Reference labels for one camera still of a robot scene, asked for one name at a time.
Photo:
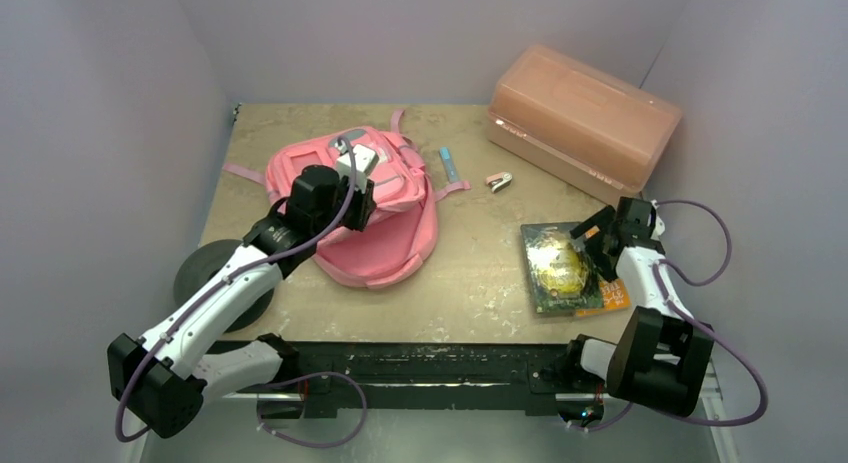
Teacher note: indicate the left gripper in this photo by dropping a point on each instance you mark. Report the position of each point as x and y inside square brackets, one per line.
[363, 201]

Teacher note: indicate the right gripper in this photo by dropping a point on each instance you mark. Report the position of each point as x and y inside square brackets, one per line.
[602, 246]

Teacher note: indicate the pink backpack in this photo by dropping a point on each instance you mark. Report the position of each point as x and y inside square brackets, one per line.
[402, 231]

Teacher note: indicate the green book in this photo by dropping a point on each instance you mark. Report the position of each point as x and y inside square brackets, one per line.
[562, 279]

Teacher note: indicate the orange book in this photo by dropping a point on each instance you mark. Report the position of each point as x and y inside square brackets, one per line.
[614, 297]

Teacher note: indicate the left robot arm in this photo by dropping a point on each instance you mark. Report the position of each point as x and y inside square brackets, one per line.
[163, 378]

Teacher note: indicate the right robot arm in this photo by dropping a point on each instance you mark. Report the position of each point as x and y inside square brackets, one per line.
[656, 314]

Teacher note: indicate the blue highlighter pen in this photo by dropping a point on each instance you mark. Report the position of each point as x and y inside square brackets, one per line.
[449, 165]

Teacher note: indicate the orange plastic storage box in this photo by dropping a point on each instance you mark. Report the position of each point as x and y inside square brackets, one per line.
[593, 131]

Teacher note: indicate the pink mini stapler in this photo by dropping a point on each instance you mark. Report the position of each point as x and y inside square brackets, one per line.
[499, 182]

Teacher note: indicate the grey tape roll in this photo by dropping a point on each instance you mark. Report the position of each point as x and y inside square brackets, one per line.
[201, 266]

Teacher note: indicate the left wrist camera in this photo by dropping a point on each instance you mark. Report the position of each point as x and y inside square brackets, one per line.
[355, 161]

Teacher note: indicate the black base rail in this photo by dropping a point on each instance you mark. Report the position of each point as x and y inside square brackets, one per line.
[317, 379]

